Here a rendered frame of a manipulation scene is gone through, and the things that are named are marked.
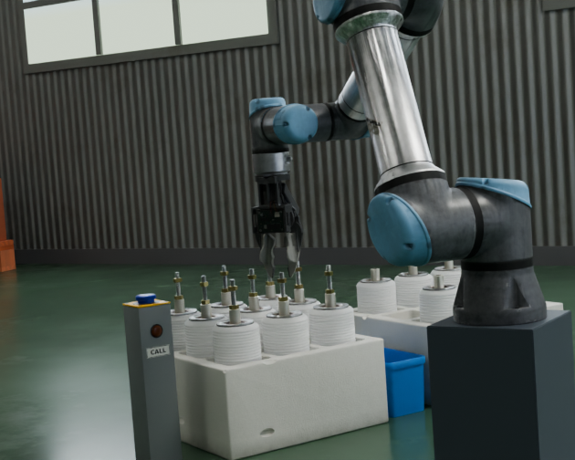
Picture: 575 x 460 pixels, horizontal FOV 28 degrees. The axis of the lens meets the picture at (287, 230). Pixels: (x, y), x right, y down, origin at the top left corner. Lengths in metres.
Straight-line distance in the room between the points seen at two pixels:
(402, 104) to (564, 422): 0.58
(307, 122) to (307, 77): 3.18
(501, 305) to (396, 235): 0.21
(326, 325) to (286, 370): 0.16
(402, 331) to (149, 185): 3.47
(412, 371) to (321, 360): 0.26
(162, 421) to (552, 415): 0.78
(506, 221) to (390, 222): 0.19
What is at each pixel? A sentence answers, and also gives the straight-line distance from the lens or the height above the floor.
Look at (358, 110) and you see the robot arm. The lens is 2.21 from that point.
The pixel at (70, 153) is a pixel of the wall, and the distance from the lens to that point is 6.28.
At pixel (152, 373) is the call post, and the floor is 0.18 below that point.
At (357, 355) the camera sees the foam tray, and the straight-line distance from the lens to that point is 2.39.
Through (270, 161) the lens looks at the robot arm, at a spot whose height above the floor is 0.57.
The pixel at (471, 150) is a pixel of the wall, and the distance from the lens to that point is 4.99.
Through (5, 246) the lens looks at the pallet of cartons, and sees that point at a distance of 6.26.
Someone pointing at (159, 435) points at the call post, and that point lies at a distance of 2.27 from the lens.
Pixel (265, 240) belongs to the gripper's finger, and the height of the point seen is 0.41.
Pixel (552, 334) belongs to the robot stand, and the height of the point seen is 0.28.
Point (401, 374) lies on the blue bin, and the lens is 2.49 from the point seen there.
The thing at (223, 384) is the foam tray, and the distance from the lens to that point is 2.23.
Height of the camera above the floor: 0.62
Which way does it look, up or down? 5 degrees down
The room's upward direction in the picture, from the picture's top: 4 degrees counter-clockwise
